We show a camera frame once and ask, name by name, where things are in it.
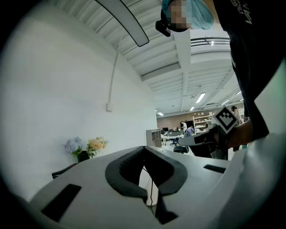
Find white power strip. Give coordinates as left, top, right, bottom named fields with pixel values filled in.
left=139, top=165, right=159, bottom=206

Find person's head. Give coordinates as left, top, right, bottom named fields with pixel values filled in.
left=160, top=0, right=195, bottom=33

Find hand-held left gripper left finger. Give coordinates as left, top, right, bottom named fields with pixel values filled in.
left=29, top=145, right=166, bottom=229

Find orange artificial flower bouquet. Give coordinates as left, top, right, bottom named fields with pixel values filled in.
left=86, top=136, right=109, bottom=159

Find black square vase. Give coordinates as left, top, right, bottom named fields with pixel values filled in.
left=77, top=150, right=90, bottom=163

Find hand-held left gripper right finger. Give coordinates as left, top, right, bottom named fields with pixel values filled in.
left=144, top=145, right=231, bottom=225

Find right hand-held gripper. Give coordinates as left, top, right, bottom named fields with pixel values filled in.
left=178, top=106, right=239, bottom=161

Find curved white overhead lamp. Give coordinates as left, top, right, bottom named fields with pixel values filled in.
left=95, top=0, right=150, bottom=47

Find person's right forearm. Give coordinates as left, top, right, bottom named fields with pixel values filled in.
left=227, top=119, right=254, bottom=153

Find grey open cabinet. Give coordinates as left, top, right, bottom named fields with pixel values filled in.
left=146, top=129, right=162, bottom=148

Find black office chair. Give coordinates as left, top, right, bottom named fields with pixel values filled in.
left=173, top=145, right=189, bottom=155

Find black hair dryer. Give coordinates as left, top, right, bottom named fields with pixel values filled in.
left=51, top=163, right=79, bottom=179

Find white wall conduit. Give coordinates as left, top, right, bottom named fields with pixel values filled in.
left=108, top=51, right=119, bottom=104

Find white storage shelf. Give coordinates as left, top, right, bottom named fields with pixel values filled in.
left=192, top=115, right=215, bottom=135

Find blue artificial flowers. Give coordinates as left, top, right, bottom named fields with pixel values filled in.
left=64, top=136, right=83, bottom=156

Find black ceiling track rail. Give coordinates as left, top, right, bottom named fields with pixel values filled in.
left=190, top=37, right=231, bottom=47

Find person's black t-shirt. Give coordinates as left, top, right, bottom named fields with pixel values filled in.
left=212, top=0, right=286, bottom=144

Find white office desk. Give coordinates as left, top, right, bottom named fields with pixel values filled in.
left=160, top=133, right=186, bottom=146

